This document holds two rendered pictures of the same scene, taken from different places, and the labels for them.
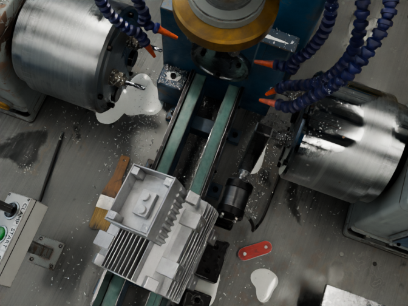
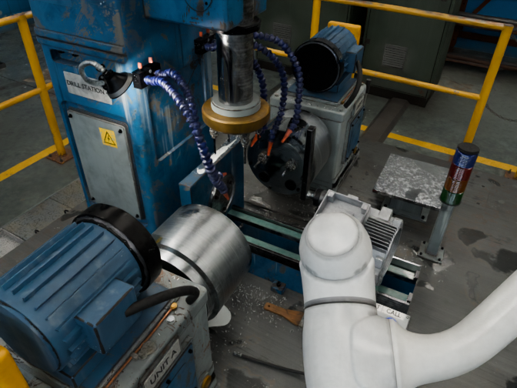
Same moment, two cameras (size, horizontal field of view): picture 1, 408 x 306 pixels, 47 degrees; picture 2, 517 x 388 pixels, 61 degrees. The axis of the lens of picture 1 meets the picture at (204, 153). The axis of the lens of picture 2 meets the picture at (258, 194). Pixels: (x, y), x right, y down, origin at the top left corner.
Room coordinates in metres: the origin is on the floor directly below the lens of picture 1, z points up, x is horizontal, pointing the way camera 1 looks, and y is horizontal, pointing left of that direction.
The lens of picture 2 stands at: (0.14, 1.01, 1.86)
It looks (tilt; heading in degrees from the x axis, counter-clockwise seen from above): 38 degrees down; 286
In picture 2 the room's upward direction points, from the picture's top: 1 degrees clockwise
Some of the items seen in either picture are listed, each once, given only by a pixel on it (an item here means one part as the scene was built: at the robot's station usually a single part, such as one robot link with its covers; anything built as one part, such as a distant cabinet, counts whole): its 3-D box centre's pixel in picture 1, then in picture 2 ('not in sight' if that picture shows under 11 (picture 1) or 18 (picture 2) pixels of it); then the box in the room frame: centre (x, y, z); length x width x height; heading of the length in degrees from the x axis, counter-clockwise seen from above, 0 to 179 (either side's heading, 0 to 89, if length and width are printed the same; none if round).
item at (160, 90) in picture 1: (173, 85); not in sight; (0.54, 0.11, 0.86); 0.07 x 0.06 x 0.12; 79
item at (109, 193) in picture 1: (112, 192); (297, 317); (0.24, 0.22, 0.80); 0.21 x 0.05 x 0.01; 172
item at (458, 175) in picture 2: not in sight; (461, 168); (-0.13, -0.18, 1.14); 0.06 x 0.06 x 0.04
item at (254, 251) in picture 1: (254, 251); not in sight; (0.15, -0.17, 0.81); 0.09 x 0.03 x 0.02; 117
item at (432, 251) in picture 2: not in sight; (448, 205); (-0.13, -0.18, 1.01); 0.08 x 0.08 x 0.42; 79
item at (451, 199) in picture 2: not in sight; (451, 193); (-0.13, -0.18, 1.05); 0.06 x 0.06 x 0.04
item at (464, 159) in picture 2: not in sight; (465, 156); (-0.13, -0.18, 1.19); 0.06 x 0.06 x 0.04
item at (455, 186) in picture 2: not in sight; (456, 182); (-0.13, -0.18, 1.10); 0.06 x 0.06 x 0.04
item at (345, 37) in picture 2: not in sight; (335, 87); (0.30, -0.60, 1.16); 0.33 x 0.26 x 0.42; 79
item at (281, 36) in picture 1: (227, 50); (206, 200); (0.61, -0.01, 0.97); 0.30 x 0.11 x 0.34; 79
